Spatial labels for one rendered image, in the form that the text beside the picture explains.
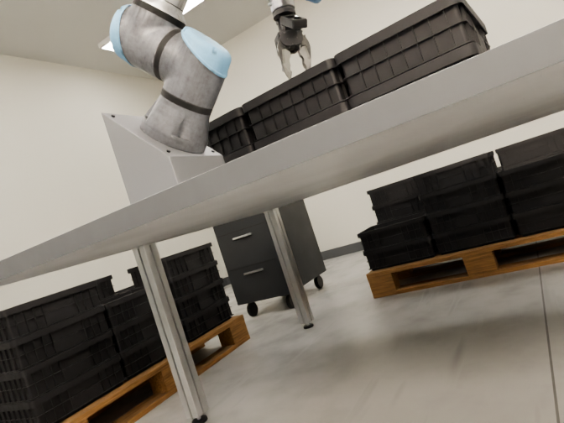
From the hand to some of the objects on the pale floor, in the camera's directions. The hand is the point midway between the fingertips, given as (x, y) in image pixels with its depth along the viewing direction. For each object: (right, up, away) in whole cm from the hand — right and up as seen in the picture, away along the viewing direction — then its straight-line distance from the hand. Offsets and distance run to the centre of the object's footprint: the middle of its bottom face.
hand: (299, 73), depth 136 cm
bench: (+35, -94, +4) cm, 100 cm away
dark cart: (-1, -108, +191) cm, 220 cm away
